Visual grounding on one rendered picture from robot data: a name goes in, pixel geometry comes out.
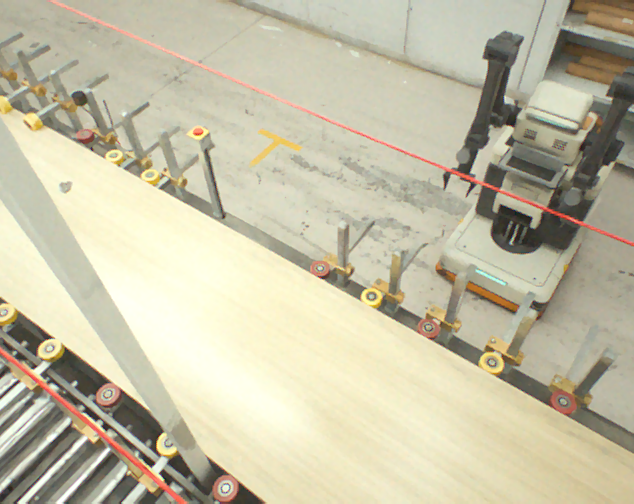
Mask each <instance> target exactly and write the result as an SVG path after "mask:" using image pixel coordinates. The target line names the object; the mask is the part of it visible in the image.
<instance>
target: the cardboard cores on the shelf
mask: <svg viewBox="0 0 634 504"><path fill-rule="evenodd" d="M572 11H575V12H579V13H583V14H587V16H586V19H585V23H586V24H589V25H592V26H597V27H600V28H603V29H608V30H611V31H614V32H619V33H622V34H626V35H630V36H633V37H634V0H575V2H574V5H573V9H572ZM562 52H564V53H567V54H571V55H574V56H577V57H581V59H579V61H578V62H575V61H572V60H571V61H570V62H569V63H568V66H567V68H566V71H565V72H566V73H569V74H573V75H577V76H580V77H584V78H588V79H591V80H595V81H599V82H602V84H604V83H606V85H609V86H610V84H611V82H612V80H614V78H615V76H616V75H618V76H621V74H623V73H624V72H625V70H626V69H627V68H628V66H632V67H634V60H631V59H627V58H624V57H621V56H617V55H614V54H611V53H606V52H603V51H600V50H596V49H593V48H590V47H585V46H582V45H579V44H575V43H572V42H569V41H567V42H565V44H564V46H563V48H562Z"/></svg>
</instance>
